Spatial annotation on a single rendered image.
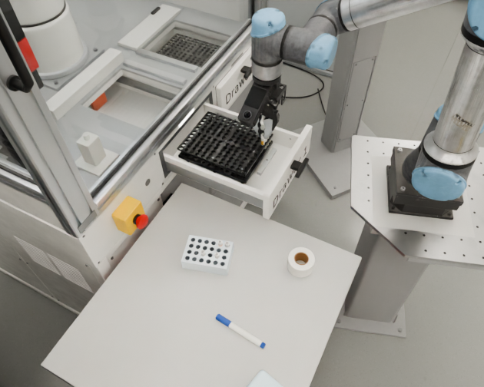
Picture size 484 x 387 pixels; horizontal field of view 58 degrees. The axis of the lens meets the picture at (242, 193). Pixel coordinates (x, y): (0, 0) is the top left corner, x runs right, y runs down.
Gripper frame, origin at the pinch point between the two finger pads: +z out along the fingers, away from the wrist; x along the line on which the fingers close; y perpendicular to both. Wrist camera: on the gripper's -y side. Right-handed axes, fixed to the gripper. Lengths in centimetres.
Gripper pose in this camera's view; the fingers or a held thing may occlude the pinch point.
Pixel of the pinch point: (261, 135)
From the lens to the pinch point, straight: 124.3
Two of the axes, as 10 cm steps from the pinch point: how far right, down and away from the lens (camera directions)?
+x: -8.9, -3.6, 3.0
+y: 4.6, -7.1, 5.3
